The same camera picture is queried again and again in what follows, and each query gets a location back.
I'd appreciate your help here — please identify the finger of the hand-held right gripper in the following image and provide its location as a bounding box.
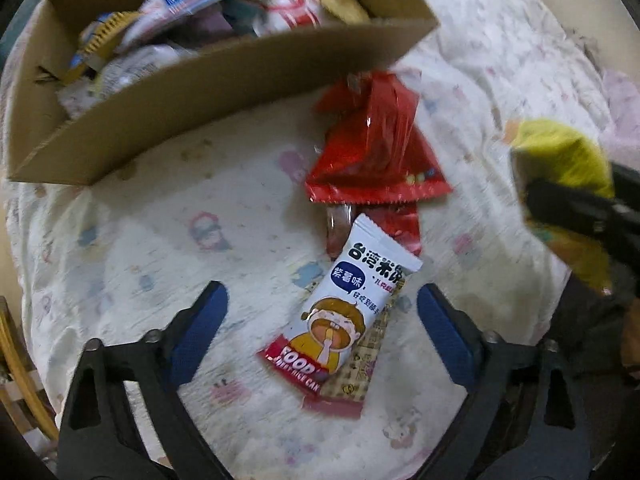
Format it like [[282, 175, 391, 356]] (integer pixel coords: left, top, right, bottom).
[[607, 160, 640, 196], [525, 180, 640, 248]]

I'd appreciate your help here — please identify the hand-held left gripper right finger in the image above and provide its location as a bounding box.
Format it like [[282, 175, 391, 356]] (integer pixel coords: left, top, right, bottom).
[[415, 283, 593, 480]]

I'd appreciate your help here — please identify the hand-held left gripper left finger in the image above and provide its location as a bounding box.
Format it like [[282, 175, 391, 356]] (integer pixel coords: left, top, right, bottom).
[[56, 281, 236, 480]]

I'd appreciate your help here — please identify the beige checked snack packet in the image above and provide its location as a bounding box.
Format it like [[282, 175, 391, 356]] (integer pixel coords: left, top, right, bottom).
[[302, 295, 398, 418]]

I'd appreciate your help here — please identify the white cartoon snack packet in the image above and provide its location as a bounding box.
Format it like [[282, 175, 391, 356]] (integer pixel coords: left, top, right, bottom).
[[256, 213, 425, 386]]

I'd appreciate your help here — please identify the cardboard box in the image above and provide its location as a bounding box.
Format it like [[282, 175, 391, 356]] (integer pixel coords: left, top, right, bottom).
[[7, 0, 441, 186]]

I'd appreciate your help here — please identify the tan snack bag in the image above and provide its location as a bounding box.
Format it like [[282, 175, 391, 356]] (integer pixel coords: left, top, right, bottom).
[[317, 0, 371, 26]]

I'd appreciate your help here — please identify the pink snack packet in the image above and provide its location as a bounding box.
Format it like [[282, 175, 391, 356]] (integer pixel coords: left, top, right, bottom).
[[192, 7, 238, 46]]

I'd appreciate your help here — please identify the yellow blue snack packet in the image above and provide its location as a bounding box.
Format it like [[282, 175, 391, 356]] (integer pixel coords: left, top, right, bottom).
[[67, 10, 143, 81]]

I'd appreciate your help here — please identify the pink dotted cloth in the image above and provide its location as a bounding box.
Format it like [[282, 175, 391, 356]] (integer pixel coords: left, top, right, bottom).
[[597, 67, 640, 148]]

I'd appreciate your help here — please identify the white cartoon printed blanket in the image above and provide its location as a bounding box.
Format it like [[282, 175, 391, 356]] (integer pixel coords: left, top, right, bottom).
[[0, 0, 616, 480]]

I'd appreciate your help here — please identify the dark cloth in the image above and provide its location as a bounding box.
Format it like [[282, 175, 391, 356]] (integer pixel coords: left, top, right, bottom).
[[550, 270, 640, 386]]

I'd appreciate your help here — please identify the wooden drying rack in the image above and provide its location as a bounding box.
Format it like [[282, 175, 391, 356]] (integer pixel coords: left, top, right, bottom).
[[0, 295, 58, 443]]

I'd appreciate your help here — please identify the small white red snack packet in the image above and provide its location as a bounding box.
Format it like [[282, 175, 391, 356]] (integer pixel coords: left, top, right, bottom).
[[57, 42, 196, 116]]

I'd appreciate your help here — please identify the large white red snack bag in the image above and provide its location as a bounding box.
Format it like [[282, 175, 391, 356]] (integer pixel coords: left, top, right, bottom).
[[245, 0, 326, 38]]

